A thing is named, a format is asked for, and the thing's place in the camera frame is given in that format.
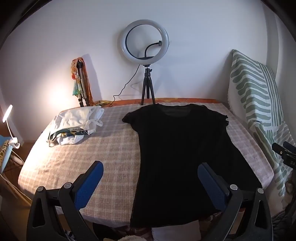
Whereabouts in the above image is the checked blanket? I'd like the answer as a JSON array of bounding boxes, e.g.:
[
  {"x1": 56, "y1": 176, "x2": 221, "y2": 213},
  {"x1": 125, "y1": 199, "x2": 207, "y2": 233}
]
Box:
[{"x1": 18, "y1": 102, "x2": 274, "y2": 229}]

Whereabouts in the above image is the folded black tripod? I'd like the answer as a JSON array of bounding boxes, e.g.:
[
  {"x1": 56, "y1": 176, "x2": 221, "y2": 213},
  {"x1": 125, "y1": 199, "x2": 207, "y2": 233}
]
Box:
[{"x1": 77, "y1": 59, "x2": 90, "y2": 107}]

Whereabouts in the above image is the black t-shirt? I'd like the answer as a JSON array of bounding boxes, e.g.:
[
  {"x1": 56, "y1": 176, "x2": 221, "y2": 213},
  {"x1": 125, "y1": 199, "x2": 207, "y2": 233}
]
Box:
[{"x1": 122, "y1": 103, "x2": 263, "y2": 229}]

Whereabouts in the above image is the green striped white blanket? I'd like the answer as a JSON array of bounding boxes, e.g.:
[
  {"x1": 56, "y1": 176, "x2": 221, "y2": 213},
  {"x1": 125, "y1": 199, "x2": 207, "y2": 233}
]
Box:
[{"x1": 227, "y1": 49, "x2": 296, "y2": 200}]

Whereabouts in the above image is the leopard print cushion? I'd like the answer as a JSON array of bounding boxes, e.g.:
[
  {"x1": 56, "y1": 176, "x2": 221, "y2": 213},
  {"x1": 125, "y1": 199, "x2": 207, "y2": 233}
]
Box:
[{"x1": 0, "y1": 137, "x2": 11, "y2": 174}]

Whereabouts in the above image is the white clip lamp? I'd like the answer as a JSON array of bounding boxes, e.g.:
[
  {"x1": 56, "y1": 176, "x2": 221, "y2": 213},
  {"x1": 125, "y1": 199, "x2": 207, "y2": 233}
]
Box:
[{"x1": 2, "y1": 105, "x2": 22, "y2": 149}]

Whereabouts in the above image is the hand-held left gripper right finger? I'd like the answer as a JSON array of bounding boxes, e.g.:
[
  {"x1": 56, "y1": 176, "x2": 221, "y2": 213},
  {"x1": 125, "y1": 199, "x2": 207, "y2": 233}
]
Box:
[{"x1": 198, "y1": 162, "x2": 274, "y2": 241}]

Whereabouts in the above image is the black mini tripod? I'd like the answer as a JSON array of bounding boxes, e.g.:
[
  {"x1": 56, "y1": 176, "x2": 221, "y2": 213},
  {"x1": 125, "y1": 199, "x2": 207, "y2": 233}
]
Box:
[{"x1": 140, "y1": 65, "x2": 156, "y2": 106}]

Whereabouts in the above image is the black ring light cable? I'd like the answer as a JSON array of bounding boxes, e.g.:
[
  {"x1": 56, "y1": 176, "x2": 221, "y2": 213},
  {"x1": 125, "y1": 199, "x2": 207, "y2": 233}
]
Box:
[{"x1": 109, "y1": 65, "x2": 140, "y2": 107}]

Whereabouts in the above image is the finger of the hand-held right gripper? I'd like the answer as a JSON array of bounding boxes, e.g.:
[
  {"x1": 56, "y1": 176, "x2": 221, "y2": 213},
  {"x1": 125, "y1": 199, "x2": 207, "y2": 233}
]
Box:
[{"x1": 272, "y1": 142, "x2": 287, "y2": 159}]

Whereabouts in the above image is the pile of white clothes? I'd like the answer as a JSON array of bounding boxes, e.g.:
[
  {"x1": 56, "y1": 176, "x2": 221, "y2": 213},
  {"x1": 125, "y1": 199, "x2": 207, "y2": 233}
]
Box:
[{"x1": 46, "y1": 105, "x2": 104, "y2": 147}]

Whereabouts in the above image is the white ring light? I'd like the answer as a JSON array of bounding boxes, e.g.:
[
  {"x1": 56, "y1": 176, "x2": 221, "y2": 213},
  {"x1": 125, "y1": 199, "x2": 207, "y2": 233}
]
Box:
[{"x1": 120, "y1": 20, "x2": 170, "y2": 66}]

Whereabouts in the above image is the black gooseneck phone holder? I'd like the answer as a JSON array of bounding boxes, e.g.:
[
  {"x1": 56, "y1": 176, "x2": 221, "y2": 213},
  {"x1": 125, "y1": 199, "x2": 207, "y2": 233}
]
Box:
[{"x1": 144, "y1": 40, "x2": 162, "y2": 58}]

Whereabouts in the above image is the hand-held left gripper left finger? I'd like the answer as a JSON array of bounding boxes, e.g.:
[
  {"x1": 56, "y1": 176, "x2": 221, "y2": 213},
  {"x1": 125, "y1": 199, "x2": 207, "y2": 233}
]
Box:
[{"x1": 26, "y1": 160, "x2": 104, "y2": 241}]

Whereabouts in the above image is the patterned fabric band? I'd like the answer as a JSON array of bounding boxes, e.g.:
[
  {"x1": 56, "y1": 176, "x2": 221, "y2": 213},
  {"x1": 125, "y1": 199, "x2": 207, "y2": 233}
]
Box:
[{"x1": 47, "y1": 128, "x2": 89, "y2": 143}]

